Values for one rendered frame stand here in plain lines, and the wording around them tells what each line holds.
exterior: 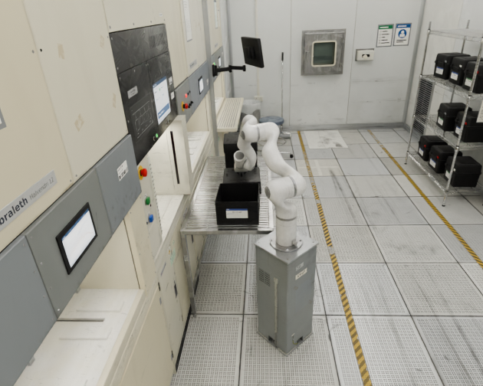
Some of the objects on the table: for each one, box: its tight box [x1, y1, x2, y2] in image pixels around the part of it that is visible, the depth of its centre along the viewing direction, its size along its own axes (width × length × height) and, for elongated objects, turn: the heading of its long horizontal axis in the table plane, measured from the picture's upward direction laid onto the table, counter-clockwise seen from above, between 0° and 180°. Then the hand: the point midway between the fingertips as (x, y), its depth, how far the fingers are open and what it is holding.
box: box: [223, 133, 258, 168], centre depth 318 cm, size 29×29×25 cm
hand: (241, 171), depth 278 cm, fingers open, 4 cm apart
